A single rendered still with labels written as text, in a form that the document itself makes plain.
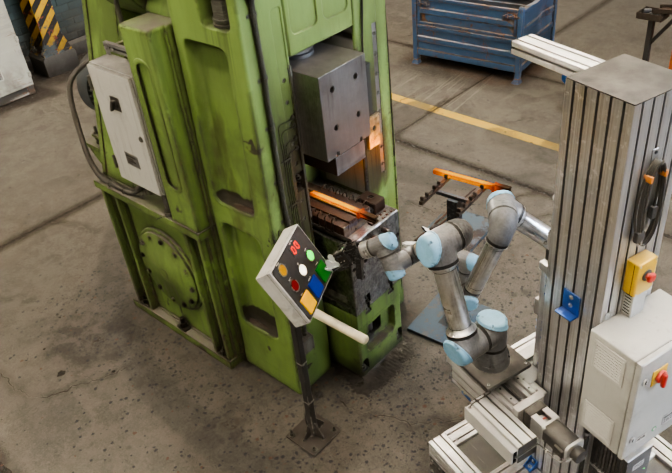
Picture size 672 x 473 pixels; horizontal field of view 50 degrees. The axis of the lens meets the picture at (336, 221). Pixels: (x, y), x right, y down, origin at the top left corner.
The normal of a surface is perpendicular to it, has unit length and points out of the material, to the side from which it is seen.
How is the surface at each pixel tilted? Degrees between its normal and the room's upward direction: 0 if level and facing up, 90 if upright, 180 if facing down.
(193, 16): 89
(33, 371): 0
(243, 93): 89
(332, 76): 90
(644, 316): 0
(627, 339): 0
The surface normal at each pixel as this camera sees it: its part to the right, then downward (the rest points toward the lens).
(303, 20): 0.75, 0.33
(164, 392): -0.10, -0.81
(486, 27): -0.61, 0.49
